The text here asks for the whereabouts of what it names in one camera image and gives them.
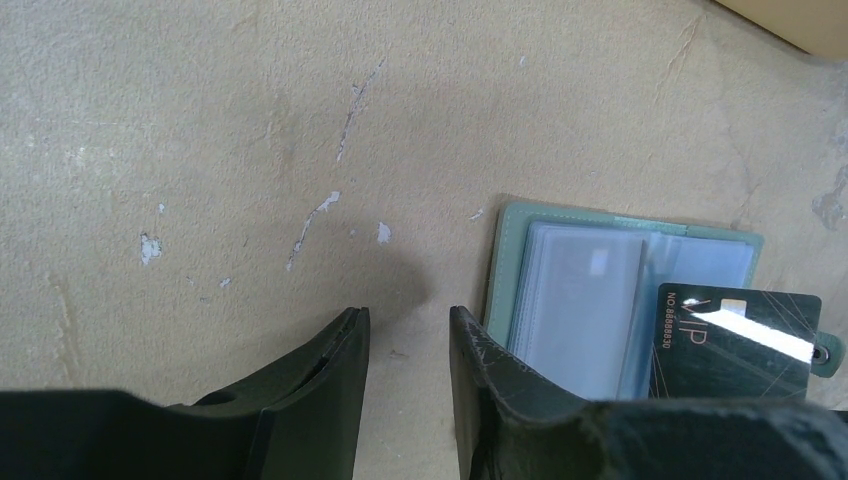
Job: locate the teal card holder wallet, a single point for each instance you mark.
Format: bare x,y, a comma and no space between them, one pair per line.
573,293

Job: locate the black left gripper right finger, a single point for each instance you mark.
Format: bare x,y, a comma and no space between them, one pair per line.
512,423

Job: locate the tan oval tray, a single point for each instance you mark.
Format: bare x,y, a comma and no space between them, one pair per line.
818,27

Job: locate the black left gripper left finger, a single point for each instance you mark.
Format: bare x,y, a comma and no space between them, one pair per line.
296,418

